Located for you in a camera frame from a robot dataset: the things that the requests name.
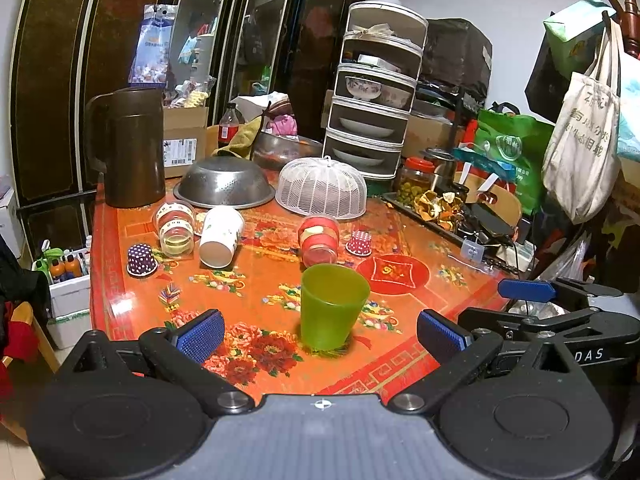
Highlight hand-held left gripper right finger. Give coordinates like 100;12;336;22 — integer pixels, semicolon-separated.
388;310;589;414

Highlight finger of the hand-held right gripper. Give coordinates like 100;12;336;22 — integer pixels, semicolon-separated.
498;277;624;303
457;307;612;343

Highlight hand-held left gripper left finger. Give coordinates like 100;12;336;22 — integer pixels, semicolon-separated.
55;308;256;418

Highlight purple polka dot small cup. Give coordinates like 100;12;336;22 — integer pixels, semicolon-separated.
126;243;159;278

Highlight white paper cup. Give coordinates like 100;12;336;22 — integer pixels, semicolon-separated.
198;205;246;268

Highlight clear glass cup patterned band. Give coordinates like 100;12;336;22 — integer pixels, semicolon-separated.
152;200;197;260

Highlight green plastic cup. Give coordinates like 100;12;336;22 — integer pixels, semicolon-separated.
300;264;371;354

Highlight red polka dot small cup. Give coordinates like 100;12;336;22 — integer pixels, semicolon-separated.
346;230;374;257

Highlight metal strainer cup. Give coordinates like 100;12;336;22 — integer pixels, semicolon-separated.
424;148;459;192

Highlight red glass cup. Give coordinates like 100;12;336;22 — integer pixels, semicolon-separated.
298;214;340;267

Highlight black power bank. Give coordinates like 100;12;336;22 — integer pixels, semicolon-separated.
469;201;517;242

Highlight dried orange peels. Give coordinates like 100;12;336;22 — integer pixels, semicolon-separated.
414;189;469;224

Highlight white foam box with bottles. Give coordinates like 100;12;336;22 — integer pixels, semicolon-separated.
32;237;94;351

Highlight green shopping bag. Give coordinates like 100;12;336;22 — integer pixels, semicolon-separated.
472;104;556;217

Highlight beige canvas tote bag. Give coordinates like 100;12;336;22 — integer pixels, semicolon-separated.
541;19;626;225

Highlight glass jar red lid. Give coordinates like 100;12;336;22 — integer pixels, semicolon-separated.
398;156;435;209

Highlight steel colander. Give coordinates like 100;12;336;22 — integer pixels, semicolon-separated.
172;155;277;210

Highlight wooden chair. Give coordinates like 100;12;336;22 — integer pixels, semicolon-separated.
0;300;60;443

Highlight plain cardboard box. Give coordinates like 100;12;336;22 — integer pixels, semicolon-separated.
402;111;467;159

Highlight red cloth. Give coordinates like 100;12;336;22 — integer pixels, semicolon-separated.
0;316;40;402

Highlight white mesh food cover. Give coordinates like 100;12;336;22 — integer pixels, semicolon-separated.
275;156;368;220

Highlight cardboard box with label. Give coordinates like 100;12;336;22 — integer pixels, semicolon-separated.
162;106;211;180

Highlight white plate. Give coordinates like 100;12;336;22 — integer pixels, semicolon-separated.
338;117;396;139
332;148;386;168

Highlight brown plastic pitcher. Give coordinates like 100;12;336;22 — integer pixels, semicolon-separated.
84;86;167;210

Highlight olive green cloth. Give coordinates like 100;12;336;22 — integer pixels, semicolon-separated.
212;116;266;159

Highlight steel basin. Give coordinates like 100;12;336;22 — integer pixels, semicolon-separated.
252;132;325;171

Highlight dark soda bottle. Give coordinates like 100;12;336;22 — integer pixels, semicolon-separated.
217;103;241;151

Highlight white carton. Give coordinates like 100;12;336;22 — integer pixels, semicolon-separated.
0;186;26;262

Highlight pink cloth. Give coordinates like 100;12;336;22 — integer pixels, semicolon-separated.
269;113;299;137

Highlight white plastic bag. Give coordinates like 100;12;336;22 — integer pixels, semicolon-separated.
232;91;291;122

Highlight black bag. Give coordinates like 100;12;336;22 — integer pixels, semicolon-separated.
420;18;494;107

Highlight patterned ceramic bowl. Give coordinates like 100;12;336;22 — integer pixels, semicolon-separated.
344;75;384;101

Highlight tiered white food rack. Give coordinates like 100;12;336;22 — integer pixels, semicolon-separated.
322;0;430;182

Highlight dark wooden wardrobe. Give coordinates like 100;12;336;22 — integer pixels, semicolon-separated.
9;0;392;256

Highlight hanging snack packet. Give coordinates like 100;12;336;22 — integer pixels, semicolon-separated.
128;3;180;85

